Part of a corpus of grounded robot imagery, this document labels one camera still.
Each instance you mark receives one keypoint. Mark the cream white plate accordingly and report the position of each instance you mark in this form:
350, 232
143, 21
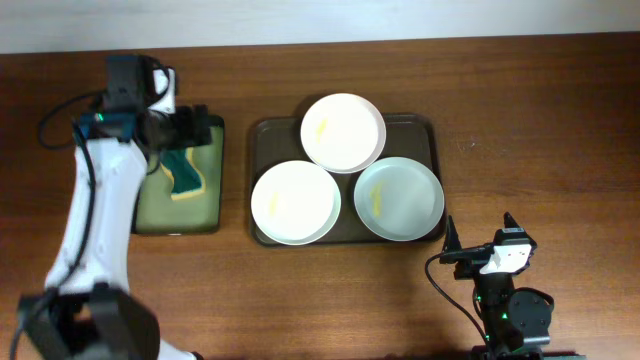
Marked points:
295, 203

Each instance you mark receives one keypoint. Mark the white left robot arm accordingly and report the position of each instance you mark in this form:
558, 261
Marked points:
86, 310

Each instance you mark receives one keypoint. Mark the light blue plate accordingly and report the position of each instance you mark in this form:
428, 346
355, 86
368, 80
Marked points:
399, 199

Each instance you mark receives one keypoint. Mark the black tray with green water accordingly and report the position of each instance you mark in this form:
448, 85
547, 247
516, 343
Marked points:
157, 214

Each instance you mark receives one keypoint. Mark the dark brown serving tray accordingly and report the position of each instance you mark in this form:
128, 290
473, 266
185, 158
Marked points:
277, 140

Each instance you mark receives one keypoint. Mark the pink plate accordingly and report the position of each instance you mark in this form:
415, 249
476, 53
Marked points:
343, 133

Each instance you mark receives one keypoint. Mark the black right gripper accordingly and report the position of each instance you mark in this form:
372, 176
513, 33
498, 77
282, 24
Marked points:
471, 263

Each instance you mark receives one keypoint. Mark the green yellow sponge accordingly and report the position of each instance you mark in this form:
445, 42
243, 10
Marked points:
186, 179

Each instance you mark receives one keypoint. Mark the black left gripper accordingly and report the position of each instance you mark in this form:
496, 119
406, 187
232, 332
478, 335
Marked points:
188, 136

